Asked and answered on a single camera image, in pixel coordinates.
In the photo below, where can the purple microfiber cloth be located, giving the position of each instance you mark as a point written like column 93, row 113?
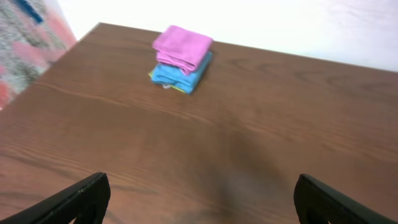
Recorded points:
column 181, row 48

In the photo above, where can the blue folded cloth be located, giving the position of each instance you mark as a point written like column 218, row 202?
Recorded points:
column 167, row 74

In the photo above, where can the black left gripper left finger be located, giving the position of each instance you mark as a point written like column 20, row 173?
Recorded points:
column 83, row 202

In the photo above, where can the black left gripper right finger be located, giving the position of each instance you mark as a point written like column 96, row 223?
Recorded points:
column 316, row 202

